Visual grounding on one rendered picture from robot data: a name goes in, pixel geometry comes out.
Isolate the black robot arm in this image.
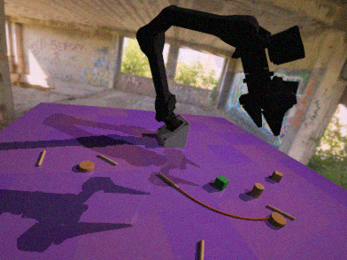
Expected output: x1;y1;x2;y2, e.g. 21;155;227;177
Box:
136;5;305;132

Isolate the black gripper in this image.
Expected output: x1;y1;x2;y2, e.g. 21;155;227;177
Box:
239;68;297;137

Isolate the green cube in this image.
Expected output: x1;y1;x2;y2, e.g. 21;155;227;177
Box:
213;175;229;191

